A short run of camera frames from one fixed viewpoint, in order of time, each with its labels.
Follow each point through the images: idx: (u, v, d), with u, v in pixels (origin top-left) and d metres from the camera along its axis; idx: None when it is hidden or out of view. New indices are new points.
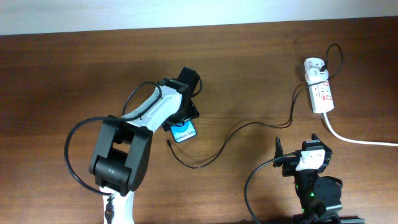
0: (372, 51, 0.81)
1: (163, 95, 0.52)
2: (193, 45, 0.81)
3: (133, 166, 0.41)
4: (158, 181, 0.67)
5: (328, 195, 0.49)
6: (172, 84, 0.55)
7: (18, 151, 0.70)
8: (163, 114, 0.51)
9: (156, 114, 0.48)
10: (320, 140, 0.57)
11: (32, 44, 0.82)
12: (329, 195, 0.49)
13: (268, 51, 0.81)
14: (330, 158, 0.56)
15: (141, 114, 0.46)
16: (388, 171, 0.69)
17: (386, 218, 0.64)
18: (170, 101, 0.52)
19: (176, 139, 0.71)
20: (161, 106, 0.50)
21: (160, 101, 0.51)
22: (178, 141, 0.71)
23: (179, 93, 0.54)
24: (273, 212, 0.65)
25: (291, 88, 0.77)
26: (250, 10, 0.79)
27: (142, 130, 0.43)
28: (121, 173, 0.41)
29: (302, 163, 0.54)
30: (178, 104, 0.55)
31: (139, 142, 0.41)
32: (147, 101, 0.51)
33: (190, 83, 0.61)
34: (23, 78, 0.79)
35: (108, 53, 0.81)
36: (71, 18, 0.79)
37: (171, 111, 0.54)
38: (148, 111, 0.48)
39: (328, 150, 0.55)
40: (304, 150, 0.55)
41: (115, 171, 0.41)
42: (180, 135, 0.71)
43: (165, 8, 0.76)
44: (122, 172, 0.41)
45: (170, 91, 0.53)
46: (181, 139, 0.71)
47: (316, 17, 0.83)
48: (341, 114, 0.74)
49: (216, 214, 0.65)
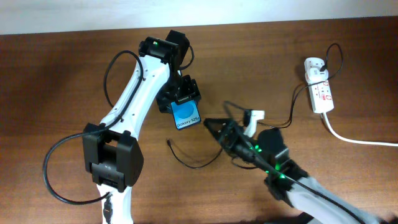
0: (372, 50, 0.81)
1: (145, 77, 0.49)
2: (193, 45, 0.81)
3: (125, 168, 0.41)
4: (158, 181, 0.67)
5: (273, 144, 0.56)
6: (157, 52, 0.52)
7: (17, 150, 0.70)
8: (150, 95, 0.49)
9: (139, 107, 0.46)
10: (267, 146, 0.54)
11: (32, 43, 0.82)
12: (272, 142, 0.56)
13: (269, 51, 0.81)
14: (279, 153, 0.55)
15: (122, 115, 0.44)
16: (388, 171, 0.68)
17: (386, 218, 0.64)
18: (155, 76, 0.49)
19: (177, 126, 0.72)
20: (144, 94, 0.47)
21: (143, 84, 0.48)
22: (179, 127, 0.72)
23: (163, 65, 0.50)
24: (274, 212, 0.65)
25: (291, 88, 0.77)
26: (249, 9, 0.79)
27: (124, 138, 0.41)
28: (117, 172, 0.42)
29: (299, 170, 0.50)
30: (166, 73, 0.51)
31: (123, 151, 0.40)
32: (129, 86, 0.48)
33: (178, 43, 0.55)
34: (22, 77, 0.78)
35: (107, 52, 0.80)
36: (71, 18, 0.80)
37: (160, 83, 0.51)
38: (129, 107, 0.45)
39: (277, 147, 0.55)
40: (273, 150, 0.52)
41: (111, 172, 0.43)
42: (181, 122, 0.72)
43: (165, 7, 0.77)
44: (117, 172, 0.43)
45: (153, 66, 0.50)
46: (183, 126, 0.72)
47: (314, 17, 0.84)
48: (341, 114, 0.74)
49: (216, 214, 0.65)
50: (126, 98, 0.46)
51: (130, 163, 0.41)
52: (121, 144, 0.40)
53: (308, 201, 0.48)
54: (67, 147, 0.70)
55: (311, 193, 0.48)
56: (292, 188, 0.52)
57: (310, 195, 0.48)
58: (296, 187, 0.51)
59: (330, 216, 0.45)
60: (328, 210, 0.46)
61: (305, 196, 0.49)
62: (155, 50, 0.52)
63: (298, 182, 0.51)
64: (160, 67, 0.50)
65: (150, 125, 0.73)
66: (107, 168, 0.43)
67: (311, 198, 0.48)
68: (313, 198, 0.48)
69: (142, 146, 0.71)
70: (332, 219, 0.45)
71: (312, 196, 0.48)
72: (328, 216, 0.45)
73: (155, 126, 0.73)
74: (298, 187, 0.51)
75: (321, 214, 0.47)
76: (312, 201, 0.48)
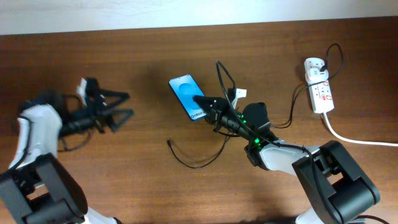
0: (372, 50, 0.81)
1: (30, 119, 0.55)
2: (193, 45, 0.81)
3: (55, 198, 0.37)
4: (158, 181, 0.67)
5: (258, 114, 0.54)
6: (80, 121, 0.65)
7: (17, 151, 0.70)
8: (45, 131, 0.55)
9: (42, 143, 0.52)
10: (253, 118, 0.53)
11: (32, 44, 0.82)
12: (257, 115, 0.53)
13: (268, 51, 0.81)
14: (266, 126, 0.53)
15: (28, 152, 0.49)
16: (388, 171, 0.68)
17: (386, 217, 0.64)
18: (50, 121, 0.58)
19: (192, 117, 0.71)
20: (53, 139, 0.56)
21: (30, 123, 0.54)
22: (194, 119, 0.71)
23: (44, 105, 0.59)
24: (273, 211, 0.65)
25: (291, 88, 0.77)
26: (250, 9, 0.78)
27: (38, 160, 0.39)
28: (56, 205, 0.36)
29: (276, 147, 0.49)
30: (41, 122, 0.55)
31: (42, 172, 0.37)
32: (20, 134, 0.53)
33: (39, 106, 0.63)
34: (22, 78, 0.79)
35: (107, 53, 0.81)
36: (71, 19, 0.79)
37: (51, 130, 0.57)
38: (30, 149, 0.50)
39: (265, 120, 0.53)
40: (260, 124, 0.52)
41: (48, 220, 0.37)
42: (196, 113, 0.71)
43: (165, 7, 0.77)
44: (53, 214, 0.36)
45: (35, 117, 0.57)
46: (197, 117, 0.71)
47: (315, 17, 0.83)
48: (341, 113, 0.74)
49: (216, 214, 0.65)
50: (26, 141, 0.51)
51: (61, 184, 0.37)
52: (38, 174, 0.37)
53: (272, 154, 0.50)
54: (67, 147, 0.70)
55: (274, 146, 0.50)
56: (263, 147, 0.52)
57: (274, 147, 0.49)
58: (268, 147, 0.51)
59: (283, 156, 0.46)
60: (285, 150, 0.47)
61: (268, 150, 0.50)
62: (76, 120, 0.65)
63: (270, 142, 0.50)
64: (41, 108, 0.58)
65: (150, 125, 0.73)
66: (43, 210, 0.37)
67: (275, 149, 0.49)
68: (277, 148, 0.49)
69: (142, 145, 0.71)
70: (285, 158, 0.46)
71: (276, 148, 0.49)
72: (281, 156, 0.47)
73: (155, 127, 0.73)
74: (268, 146, 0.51)
75: (279, 159, 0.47)
76: (275, 152, 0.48)
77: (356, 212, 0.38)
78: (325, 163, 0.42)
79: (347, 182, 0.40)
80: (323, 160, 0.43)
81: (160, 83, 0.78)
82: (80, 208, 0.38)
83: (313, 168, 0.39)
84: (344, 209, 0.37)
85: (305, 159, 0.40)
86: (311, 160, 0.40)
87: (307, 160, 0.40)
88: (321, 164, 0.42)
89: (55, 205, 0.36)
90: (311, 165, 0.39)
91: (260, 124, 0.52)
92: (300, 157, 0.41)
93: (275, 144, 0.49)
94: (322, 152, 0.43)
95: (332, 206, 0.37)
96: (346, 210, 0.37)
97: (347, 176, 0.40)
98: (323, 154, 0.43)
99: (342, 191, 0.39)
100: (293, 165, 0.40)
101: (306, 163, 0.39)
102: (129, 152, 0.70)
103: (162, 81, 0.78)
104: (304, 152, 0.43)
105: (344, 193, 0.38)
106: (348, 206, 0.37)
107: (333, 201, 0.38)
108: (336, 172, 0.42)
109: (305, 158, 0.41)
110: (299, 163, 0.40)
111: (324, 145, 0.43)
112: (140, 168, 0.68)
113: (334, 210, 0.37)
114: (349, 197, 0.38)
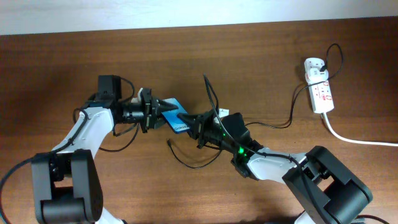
0: (372, 51, 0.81)
1: (88, 115, 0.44)
2: (193, 45, 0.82)
3: (76, 195, 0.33)
4: (159, 181, 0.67)
5: (236, 124, 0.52)
6: (133, 112, 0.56)
7: (17, 151, 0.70)
8: (97, 135, 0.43)
9: (90, 137, 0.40)
10: (231, 130, 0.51)
11: (32, 44, 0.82)
12: (235, 126, 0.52)
13: (268, 51, 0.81)
14: (245, 136, 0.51)
15: (73, 140, 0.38)
16: (388, 171, 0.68)
17: (386, 217, 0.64)
18: (102, 126, 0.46)
19: (175, 129, 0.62)
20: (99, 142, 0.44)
21: (87, 120, 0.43)
22: (177, 130, 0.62)
23: (103, 109, 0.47)
24: (273, 211, 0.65)
25: (291, 88, 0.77)
26: (250, 9, 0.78)
27: (76, 153, 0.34)
28: (75, 205, 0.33)
29: (262, 158, 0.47)
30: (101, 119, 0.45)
31: (78, 166, 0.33)
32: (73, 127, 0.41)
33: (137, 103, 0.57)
34: (23, 78, 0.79)
35: (107, 53, 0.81)
36: (71, 19, 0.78)
37: (101, 135, 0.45)
38: (78, 135, 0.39)
39: (244, 129, 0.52)
40: (239, 135, 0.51)
41: (61, 218, 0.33)
42: (180, 126, 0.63)
43: (165, 7, 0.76)
44: (66, 213, 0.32)
45: (96, 109, 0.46)
46: (181, 130, 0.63)
47: (315, 17, 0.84)
48: (341, 114, 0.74)
49: (216, 214, 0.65)
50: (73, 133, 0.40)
51: (88, 182, 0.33)
52: (73, 165, 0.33)
53: (260, 164, 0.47)
54: None
55: (260, 157, 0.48)
56: (250, 158, 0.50)
57: (261, 158, 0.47)
58: (254, 157, 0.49)
59: (272, 166, 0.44)
60: (272, 160, 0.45)
61: (256, 160, 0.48)
62: (129, 110, 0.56)
63: (256, 153, 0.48)
64: (101, 111, 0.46)
65: None
66: (61, 203, 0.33)
67: (262, 159, 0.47)
68: (264, 158, 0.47)
69: (142, 145, 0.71)
70: (272, 168, 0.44)
71: (263, 158, 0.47)
72: (270, 166, 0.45)
73: None
74: (255, 157, 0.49)
75: (268, 169, 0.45)
76: (262, 162, 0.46)
77: (352, 216, 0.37)
78: (314, 170, 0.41)
79: (339, 186, 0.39)
80: (311, 167, 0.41)
81: (160, 83, 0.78)
82: (94, 213, 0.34)
83: (305, 178, 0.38)
84: (341, 215, 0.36)
85: (293, 171, 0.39)
86: (300, 171, 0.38)
87: (296, 172, 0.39)
88: (310, 172, 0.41)
89: (73, 203, 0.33)
90: (300, 176, 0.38)
91: (239, 135, 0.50)
92: (287, 169, 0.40)
93: (261, 154, 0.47)
94: (309, 159, 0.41)
95: (328, 214, 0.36)
96: (342, 216, 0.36)
97: (337, 180, 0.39)
98: (310, 161, 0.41)
99: (336, 197, 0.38)
100: (284, 178, 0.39)
101: (295, 175, 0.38)
102: (129, 152, 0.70)
103: (162, 80, 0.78)
104: (291, 162, 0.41)
105: (339, 200, 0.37)
106: (344, 212, 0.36)
107: (328, 210, 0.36)
108: (326, 176, 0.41)
109: (294, 170, 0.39)
110: (288, 176, 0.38)
111: (310, 152, 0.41)
112: (140, 168, 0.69)
113: (332, 218, 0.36)
114: (344, 204, 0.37)
